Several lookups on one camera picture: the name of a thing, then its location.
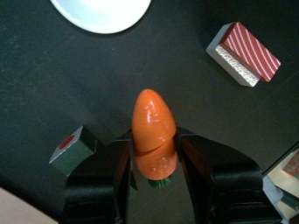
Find orange toy carrot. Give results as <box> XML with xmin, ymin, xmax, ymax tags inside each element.
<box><xmin>131</xmin><ymin>88</ymin><xmax>179</xmax><ymax>188</ymax></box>

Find green toy sushi roll block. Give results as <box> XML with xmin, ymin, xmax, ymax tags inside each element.
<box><xmin>48</xmin><ymin>125</ymin><xmax>99</xmax><ymax>177</ymax></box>

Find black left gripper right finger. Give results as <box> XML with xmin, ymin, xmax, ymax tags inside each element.
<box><xmin>172</xmin><ymin>126</ymin><xmax>284</xmax><ymax>224</ymax></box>

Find white plate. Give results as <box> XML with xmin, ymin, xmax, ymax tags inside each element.
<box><xmin>49</xmin><ymin>0</ymin><xmax>153</xmax><ymax>35</ymax></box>

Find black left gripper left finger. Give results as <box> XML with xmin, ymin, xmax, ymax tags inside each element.
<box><xmin>57</xmin><ymin>129</ymin><xmax>139</xmax><ymax>224</ymax></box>

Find red striped toy sushi block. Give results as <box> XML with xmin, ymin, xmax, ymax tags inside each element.
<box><xmin>205</xmin><ymin>21</ymin><xmax>281</xmax><ymax>88</ymax></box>

